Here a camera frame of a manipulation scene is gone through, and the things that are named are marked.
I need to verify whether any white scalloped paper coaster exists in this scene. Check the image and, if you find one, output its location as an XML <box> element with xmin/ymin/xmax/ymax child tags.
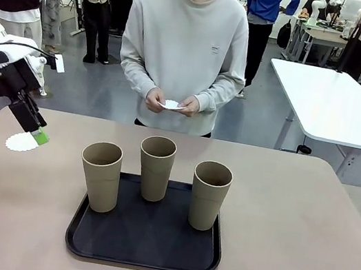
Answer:
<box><xmin>4</xmin><ymin>127</ymin><xmax>41</xmax><ymax>156</ymax></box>
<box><xmin>156</xmin><ymin>97</ymin><xmax>189</xmax><ymax>114</ymax></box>

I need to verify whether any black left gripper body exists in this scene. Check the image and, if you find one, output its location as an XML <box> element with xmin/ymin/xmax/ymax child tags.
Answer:
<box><xmin>0</xmin><ymin>54</ymin><xmax>45</xmax><ymax>105</ymax></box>

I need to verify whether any person's left hand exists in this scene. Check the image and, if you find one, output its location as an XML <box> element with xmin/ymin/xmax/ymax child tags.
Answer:
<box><xmin>176</xmin><ymin>93</ymin><xmax>203</xmax><ymax>120</ymax></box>

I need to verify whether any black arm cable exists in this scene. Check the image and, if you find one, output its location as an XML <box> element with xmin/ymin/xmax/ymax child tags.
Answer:
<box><xmin>0</xmin><ymin>38</ymin><xmax>60</xmax><ymax>68</ymax></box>

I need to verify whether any black backpack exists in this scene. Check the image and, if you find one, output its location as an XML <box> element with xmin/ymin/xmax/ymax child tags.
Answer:
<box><xmin>275</xmin><ymin>18</ymin><xmax>294</xmax><ymax>50</ymax></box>

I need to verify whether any white background table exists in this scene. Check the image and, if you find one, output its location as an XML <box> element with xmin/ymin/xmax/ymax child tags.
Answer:
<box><xmin>252</xmin><ymin>56</ymin><xmax>361</xmax><ymax>181</ymax></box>

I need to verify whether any grey background desk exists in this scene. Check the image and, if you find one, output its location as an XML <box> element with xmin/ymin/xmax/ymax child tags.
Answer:
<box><xmin>286</xmin><ymin>17</ymin><xmax>361</xmax><ymax>74</ymax></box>

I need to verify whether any tall tan cup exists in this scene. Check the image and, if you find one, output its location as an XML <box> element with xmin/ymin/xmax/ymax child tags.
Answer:
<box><xmin>184</xmin><ymin>158</ymin><xmax>235</xmax><ymax>236</ymax></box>
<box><xmin>131</xmin><ymin>133</ymin><xmax>180</xmax><ymax>205</ymax></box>
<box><xmin>72</xmin><ymin>138</ymin><xmax>127</xmax><ymax>216</ymax></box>

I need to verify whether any person in grey sweatshirt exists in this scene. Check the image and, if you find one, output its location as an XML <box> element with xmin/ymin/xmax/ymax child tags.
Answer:
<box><xmin>107</xmin><ymin>0</ymin><xmax>261</xmax><ymax>144</ymax></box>

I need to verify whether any person's right hand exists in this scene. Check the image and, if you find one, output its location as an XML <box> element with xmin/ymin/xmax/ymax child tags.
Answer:
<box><xmin>142</xmin><ymin>85</ymin><xmax>169</xmax><ymax>116</ymax></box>

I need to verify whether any bystander in blue jacket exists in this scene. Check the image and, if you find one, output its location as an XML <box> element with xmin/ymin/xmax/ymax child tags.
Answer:
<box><xmin>228</xmin><ymin>0</ymin><xmax>302</xmax><ymax>107</ymax></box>

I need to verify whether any person's left forearm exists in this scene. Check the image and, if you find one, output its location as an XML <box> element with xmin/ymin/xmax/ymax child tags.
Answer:
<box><xmin>190</xmin><ymin>64</ymin><xmax>248</xmax><ymax>120</ymax></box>

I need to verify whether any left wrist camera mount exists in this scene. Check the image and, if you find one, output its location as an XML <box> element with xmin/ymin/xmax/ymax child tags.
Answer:
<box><xmin>21</xmin><ymin>48</ymin><xmax>68</xmax><ymax>94</ymax></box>

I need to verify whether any person's right forearm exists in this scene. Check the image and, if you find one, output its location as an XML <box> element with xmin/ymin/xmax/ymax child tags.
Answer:
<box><xmin>112</xmin><ymin>49</ymin><xmax>164</xmax><ymax>102</ymax></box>

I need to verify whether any black plastic tray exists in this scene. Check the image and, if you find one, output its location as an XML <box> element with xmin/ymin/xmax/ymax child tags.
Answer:
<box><xmin>61</xmin><ymin>164</ymin><xmax>234</xmax><ymax>270</ymax></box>

